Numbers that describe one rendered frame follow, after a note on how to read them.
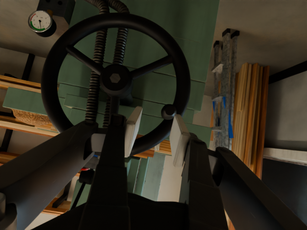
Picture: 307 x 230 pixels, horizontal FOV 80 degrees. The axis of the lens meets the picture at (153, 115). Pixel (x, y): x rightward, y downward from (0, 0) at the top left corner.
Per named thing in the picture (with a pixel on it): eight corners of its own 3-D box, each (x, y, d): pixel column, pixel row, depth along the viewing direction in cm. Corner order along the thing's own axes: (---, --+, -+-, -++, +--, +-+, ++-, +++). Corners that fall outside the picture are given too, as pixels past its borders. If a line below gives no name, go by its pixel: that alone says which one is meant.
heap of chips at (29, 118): (37, 113, 53) (33, 126, 52) (60, 118, 67) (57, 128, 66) (6, 107, 53) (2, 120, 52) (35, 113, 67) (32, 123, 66)
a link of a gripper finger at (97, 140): (116, 158, 13) (75, 149, 13) (128, 134, 18) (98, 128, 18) (119, 138, 13) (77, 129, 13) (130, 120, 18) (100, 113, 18)
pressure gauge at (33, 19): (56, 6, 49) (48, 33, 48) (62, 15, 53) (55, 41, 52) (33, 1, 49) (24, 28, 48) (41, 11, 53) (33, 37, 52)
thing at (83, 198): (94, 183, 82) (86, 218, 81) (99, 178, 91) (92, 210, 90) (75, 179, 82) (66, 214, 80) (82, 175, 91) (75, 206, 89)
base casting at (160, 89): (207, 82, 55) (202, 112, 54) (176, 110, 112) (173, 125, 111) (59, 52, 55) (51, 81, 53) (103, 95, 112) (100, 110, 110)
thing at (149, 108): (194, 110, 54) (192, 123, 53) (181, 117, 75) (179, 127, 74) (59, 82, 53) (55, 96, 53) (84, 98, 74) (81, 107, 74)
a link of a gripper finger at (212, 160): (192, 153, 13) (234, 161, 13) (183, 130, 18) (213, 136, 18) (187, 171, 13) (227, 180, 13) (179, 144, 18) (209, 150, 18)
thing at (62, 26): (70, -9, 53) (63, 16, 52) (84, 18, 65) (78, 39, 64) (41, -15, 53) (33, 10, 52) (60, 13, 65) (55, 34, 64)
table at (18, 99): (227, 126, 44) (224, 151, 43) (194, 130, 74) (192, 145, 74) (-24, 75, 43) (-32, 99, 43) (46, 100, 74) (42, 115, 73)
